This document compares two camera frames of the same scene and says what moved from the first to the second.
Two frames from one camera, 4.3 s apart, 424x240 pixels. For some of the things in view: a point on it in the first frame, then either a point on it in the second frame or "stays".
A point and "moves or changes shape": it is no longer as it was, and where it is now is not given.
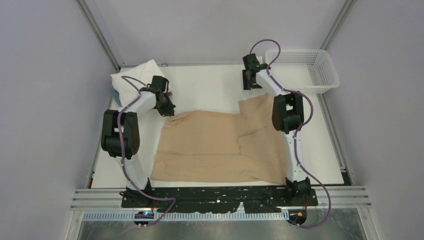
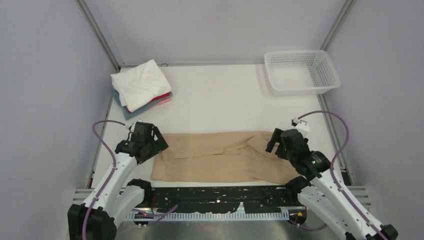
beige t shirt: x=202 y=145 moves or changes shape
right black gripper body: x=251 y=83 to x=281 y=152
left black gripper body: x=167 y=107 to x=148 y=141
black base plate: x=265 y=199 stays
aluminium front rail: x=106 y=205 stays
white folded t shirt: x=129 y=82 stays
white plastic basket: x=307 y=71 stays
